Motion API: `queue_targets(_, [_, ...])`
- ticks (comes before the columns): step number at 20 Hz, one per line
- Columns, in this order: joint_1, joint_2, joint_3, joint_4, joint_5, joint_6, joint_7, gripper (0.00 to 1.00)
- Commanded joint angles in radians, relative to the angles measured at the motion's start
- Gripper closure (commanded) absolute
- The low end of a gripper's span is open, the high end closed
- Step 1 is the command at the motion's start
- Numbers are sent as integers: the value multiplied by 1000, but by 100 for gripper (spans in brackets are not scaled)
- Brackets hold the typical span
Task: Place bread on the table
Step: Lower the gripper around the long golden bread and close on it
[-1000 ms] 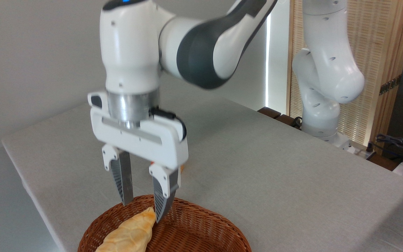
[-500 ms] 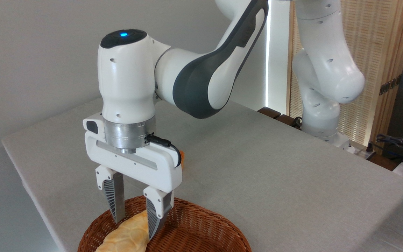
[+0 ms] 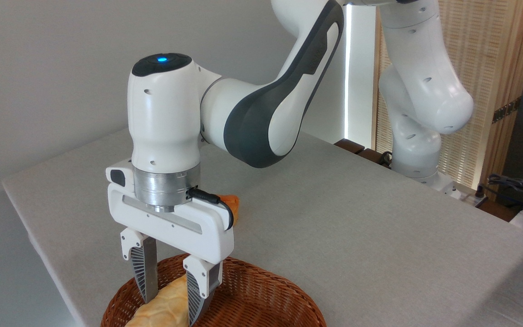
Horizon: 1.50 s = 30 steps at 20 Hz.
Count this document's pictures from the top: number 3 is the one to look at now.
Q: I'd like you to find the grey tablecloth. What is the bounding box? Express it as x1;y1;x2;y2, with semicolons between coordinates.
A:
2;127;523;327

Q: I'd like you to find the wooden slatted folding screen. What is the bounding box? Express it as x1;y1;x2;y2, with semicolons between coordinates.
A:
373;0;523;200

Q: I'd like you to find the metal screen hinge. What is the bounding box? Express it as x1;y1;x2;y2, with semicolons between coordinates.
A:
492;97;522;124

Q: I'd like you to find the long pale braided bread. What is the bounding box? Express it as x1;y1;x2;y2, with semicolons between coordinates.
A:
124;275;189;327

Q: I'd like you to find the dark brown wooden stand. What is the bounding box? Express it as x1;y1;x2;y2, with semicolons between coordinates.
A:
334;139;391;168

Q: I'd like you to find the round orange bread roll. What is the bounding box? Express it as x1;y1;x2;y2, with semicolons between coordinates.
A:
220;194;240;225

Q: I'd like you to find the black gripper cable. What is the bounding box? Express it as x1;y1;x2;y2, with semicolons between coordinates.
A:
187;187;235;230

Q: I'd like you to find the brown wicker basket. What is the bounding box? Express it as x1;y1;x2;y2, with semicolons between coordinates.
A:
100;253;327;327

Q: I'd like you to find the black cable bundle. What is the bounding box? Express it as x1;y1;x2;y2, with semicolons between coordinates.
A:
488;174;523;214

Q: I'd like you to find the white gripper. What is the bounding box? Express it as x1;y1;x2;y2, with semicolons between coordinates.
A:
106;158;235;327

